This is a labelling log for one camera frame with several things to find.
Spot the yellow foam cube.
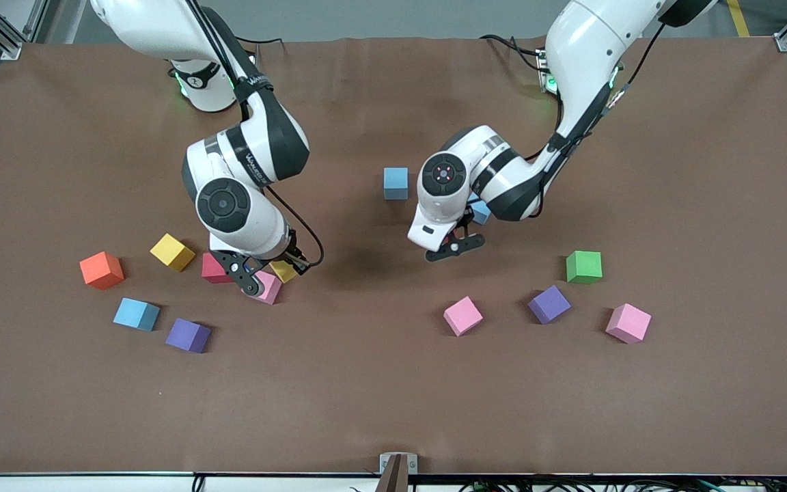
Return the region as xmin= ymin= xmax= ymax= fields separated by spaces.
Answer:
xmin=150 ymin=233 xmax=197 ymax=273
xmin=269 ymin=258 xmax=300 ymax=284

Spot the pink foam cube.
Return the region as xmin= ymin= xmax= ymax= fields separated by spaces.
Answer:
xmin=250 ymin=270 xmax=283 ymax=305
xmin=443 ymin=296 xmax=484 ymax=338
xmin=605 ymin=303 xmax=652 ymax=344

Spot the crimson foam cube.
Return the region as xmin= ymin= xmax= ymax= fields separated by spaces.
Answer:
xmin=202 ymin=251 xmax=234 ymax=284

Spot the purple foam cube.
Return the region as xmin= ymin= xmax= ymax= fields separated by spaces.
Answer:
xmin=165 ymin=318 xmax=212 ymax=354
xmin=527 ymin=285 xmax=572 ymax=325

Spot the green foam cube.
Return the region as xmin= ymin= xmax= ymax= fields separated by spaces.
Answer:
xmin=566 ymin=250 xmax=603 ymax=284

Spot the brown table mat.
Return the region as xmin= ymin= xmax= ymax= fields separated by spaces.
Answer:
xmin=0 ymin=34 xmax=787 ymax=477

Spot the orange foam cube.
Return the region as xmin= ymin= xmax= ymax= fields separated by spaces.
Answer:
xmin=79 ymin=251 xmax=126 ymax=290

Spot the yellow floor tape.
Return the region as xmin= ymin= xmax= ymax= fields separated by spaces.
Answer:
xmin=727 ymin=0 xmax=754 ymax=38

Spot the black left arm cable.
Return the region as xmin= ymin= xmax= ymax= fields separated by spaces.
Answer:
xmin=527 ymin=24 xmax=664 ymax=219

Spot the black left base cable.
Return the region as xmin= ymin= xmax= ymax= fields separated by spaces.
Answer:
xmin=480 ymin=33 xmax=550 ymax=73

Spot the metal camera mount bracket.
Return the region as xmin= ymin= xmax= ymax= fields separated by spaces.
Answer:
xmin=376 ymin=452 xmax=419 ymax=492

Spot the white table edge rail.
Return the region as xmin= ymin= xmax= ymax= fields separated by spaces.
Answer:
xmin=0 ymin=471 xmax=787 ymax=492

